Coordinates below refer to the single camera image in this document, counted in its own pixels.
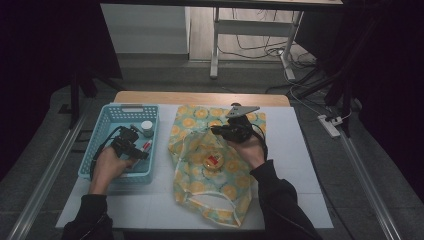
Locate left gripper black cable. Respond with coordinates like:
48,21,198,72
89,125,123,181

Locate light blue plastic basket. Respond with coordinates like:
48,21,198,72
77,103,160,186

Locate white table mat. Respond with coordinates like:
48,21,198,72
55,103,334,232

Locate white cabinet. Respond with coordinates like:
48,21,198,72
100,3,192,56

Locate small white lidded jar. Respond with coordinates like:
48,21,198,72
140,120,155,138

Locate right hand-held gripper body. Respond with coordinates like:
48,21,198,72
219,104,261,144

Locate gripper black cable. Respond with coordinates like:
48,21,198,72
89,125,123,181
250,122,270,162

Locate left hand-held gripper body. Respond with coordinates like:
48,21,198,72
110,124,144,158

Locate person's right hand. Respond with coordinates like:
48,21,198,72
227,133,268,172

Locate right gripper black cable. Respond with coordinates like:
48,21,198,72
250,122,270,162

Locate white power strip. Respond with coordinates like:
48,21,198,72
317,114,343,139

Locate person's left hand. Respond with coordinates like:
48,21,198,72
87,145,138,196

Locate white metal desk frame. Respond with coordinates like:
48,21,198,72
209,6,306,81

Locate aluminium floor rail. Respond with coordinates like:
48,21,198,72
6,108,88,240
339,132,403,240

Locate round yellow tin red label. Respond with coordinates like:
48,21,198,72
202,151,225,172

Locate white floor cable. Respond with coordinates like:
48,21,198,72
283,64,353,122

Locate black floor cables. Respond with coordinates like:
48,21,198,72
218,9,318,63

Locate green orange floral tote bag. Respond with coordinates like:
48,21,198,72
167,104,268,229

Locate black metal stand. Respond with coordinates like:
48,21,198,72
68,64,125,130
293,56,363,138

